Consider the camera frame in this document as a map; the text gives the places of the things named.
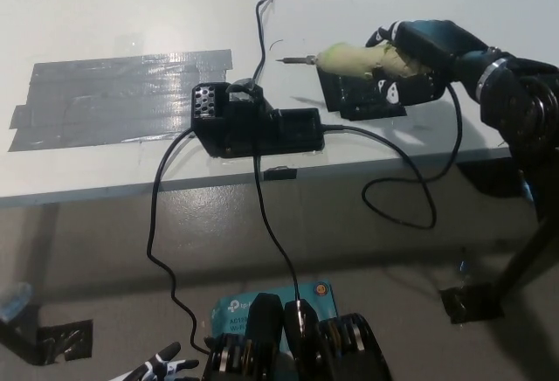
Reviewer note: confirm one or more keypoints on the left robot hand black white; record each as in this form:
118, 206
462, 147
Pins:
166, 365

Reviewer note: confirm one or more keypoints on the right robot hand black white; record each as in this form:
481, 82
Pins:
436, 44

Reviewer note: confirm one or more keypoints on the black robot torso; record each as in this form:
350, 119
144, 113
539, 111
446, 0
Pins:
266, 337

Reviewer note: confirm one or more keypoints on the black soldering station base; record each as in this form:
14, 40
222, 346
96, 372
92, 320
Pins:
266, 134

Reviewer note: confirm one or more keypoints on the teal router box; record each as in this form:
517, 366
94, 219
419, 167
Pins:
238, 309

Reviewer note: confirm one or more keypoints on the black square printed tray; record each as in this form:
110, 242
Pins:
354, 101

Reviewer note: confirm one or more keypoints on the clear blue plastic bottle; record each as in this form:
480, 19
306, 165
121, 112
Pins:
15, 302

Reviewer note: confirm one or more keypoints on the small black tape strip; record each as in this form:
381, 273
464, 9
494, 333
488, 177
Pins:
279, 174

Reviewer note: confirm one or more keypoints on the black under-table bracket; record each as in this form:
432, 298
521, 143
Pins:
493, 178

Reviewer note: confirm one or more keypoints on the grey duct tape patch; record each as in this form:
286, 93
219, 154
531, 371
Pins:
113, 97

